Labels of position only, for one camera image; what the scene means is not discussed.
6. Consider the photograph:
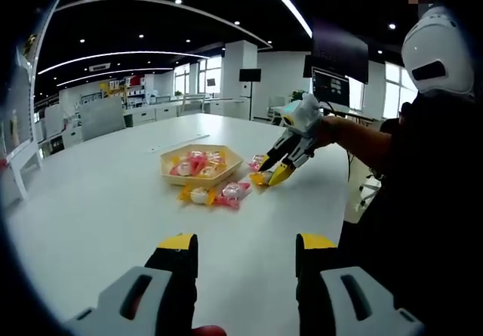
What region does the white chest-worn device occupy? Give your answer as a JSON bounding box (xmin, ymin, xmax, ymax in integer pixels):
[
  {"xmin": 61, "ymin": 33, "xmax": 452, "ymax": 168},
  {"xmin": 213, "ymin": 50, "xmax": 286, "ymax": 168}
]
[{"xmin": 401, "ymin": 5, "xmax": 475, "ymax": 97}]

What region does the white table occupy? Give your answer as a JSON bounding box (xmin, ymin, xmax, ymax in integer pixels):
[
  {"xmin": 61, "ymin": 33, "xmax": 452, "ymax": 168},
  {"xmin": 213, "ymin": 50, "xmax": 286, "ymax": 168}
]
[{"xmin": 2, "ymin": 112, "xmax": 354, "ymax": 333}]

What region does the white shelf with boxes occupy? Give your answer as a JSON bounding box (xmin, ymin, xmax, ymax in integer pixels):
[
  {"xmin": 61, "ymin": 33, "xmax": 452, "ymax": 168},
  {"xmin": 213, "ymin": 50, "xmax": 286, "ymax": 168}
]
[{"xmin": 109, "ymin": 74, "xmax": 146, "ymax": 106}]

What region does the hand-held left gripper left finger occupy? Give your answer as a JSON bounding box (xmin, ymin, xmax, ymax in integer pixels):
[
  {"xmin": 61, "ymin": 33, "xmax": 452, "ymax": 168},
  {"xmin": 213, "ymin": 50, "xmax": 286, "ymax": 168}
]
[{"xmin": 63, "ymin": 233, "xmax": 199, "ymax": 336}]

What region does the large black monitor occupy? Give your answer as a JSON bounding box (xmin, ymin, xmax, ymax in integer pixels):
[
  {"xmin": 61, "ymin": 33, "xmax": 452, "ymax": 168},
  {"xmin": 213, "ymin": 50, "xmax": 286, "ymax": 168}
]
[{"xmin": 311, "ymin": 20, "xmax": 370, "ymax": 85}]

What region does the white air purifier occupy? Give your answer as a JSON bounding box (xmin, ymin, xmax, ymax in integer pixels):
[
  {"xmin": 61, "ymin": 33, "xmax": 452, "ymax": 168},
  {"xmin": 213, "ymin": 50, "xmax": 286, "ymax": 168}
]
[{"xmin": 240, "ymin": 82, "xmax": 253, "ymax": 120}]

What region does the yellow wall decoration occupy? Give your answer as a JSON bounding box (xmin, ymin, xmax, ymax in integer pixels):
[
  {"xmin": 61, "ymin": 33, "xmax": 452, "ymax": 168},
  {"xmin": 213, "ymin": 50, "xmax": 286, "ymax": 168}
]
[{"xmin": 100, "ymin": 81, "xmax": 128, "ymax": 97}]

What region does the white office chair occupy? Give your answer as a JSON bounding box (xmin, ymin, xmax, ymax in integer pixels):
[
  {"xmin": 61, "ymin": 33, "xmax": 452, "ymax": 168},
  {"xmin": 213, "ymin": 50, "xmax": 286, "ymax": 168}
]
[{"xmin": 179, "ymin": 94, "xmax": 207, "ymax": 116}]

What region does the white desk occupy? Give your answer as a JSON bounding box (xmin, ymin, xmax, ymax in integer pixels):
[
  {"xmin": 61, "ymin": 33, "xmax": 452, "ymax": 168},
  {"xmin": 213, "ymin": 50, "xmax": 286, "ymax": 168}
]
[{"xmin": 267, "ymin": 105, "xmax": 291, "ymax": 125}]

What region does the black cable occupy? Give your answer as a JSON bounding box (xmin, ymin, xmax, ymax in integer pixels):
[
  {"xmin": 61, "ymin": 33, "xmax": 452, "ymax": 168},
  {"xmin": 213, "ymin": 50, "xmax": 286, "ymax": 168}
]
[{"xmin": 345, "ymin": 149, "xmax": 355, "ymax": 184}]

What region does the lit computer monitor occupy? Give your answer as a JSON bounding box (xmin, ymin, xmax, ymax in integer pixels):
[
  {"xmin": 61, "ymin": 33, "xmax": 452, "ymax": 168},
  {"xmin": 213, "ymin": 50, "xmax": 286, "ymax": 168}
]
[{"xmin": 311, "ymin": 67, "xmax": 351, "ymax": 110}]

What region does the white display shelf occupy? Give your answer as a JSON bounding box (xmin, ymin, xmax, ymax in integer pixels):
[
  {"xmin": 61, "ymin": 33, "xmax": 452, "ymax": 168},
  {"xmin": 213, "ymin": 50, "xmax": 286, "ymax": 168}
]
[{"xmin": 0, "ymin": 0, "xmax": 76, "ymax": 201}]

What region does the white drawer cabinet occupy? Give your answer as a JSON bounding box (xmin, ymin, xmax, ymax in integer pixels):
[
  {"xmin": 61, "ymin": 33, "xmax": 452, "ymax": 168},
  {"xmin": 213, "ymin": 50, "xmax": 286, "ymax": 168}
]
[
  {"xmin": 131, "ymin": 108, "xmax": 156, "ymax": 125},
  {"xmin": 155, "ymin": 105, "xmax": 178, "ymax": 122}
]

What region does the black yellow snack bag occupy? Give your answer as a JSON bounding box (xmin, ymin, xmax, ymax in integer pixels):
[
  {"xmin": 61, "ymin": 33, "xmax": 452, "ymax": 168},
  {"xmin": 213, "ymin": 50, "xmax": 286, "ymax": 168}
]
[{"xmin": 23, "ymin": 33, "xmax": 38, "ymax": 57}]

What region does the grey mesh office chair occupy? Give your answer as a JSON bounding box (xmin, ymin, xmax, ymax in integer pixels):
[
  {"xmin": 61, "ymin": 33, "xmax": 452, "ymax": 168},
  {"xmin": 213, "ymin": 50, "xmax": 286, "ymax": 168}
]
[{"xmin": 78, "ymin": 96, "xmax": 128, "ymax": 143}]

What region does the black screen on stand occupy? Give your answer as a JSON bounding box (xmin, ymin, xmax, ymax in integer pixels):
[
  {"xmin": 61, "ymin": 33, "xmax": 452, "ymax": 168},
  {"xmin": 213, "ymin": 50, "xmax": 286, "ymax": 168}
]
[{"xmin": 238, "ymin": 68, "xmax": 262, "ymax": 82}]

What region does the person's left hand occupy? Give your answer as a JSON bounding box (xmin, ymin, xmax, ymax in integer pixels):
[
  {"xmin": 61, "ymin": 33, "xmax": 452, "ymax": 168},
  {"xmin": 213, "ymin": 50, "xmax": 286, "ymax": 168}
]
[{"xmin": 190, "ymin": 324, "xmax": 227, "ymax": 336}]

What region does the white power strip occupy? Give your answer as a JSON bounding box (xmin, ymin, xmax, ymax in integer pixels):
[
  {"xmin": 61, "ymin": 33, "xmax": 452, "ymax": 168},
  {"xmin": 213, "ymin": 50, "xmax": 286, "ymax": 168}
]
[{"xmin": 146, "ymin": 134, "xmax": 211, "ymax": 153}]

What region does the cream drink bottle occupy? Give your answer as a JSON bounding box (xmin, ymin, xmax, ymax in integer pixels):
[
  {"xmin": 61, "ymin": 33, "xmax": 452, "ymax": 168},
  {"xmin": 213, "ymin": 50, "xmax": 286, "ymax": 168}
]
[{"xmin": 9, "ymin": 109, "xmax": 20, "ymax": 148}]

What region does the white swivel chair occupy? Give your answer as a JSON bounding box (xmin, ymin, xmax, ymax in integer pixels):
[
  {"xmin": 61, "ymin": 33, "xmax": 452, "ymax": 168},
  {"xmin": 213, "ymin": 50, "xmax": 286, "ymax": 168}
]
[{"xmin": 354, "ymin": 169, "xmax": 386, "ymax": 216}]

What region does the beige hexagonal bowl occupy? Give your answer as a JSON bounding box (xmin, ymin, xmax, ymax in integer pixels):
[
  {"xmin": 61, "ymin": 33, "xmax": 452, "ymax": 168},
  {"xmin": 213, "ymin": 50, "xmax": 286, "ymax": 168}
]
[{"xmin": 160, "ymin": 143, "xmax": 245, "ymax": 187}]

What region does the person in black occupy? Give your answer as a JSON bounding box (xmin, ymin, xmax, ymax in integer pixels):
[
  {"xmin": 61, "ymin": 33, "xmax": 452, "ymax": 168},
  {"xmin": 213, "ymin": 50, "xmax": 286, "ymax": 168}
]
[{"xmin": 334, "ymin": 94, "xmax": 483, "ymax": 336}]

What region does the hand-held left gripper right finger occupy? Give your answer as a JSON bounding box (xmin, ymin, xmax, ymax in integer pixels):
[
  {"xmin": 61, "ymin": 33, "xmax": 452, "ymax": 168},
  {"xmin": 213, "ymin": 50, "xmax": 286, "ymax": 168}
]
[{"xmin": 295, "ymin": 233, "xmax": 426, "ymax": 336}]

